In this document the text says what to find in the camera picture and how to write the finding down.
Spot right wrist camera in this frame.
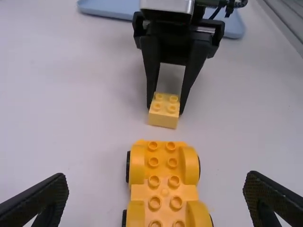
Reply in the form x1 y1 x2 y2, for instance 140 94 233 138
139 0 196 25

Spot blue mat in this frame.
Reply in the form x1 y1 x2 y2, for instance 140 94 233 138
77 0 246 40

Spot silver rails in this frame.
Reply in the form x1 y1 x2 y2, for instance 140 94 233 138
267 0 303 58

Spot yellow toy car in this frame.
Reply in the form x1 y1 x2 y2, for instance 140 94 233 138
122 139 214 227

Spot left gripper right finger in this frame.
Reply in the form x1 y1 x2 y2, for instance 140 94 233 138
243 170 303 227

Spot black cable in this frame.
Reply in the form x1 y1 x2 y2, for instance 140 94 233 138
207 0 248 21

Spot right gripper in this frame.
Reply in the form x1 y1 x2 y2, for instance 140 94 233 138
132 11 225 116

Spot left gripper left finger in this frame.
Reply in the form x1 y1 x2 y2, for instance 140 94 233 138
0 173 70 227

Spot yellow toy brick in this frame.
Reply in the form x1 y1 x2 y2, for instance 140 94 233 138
148 91 182 130

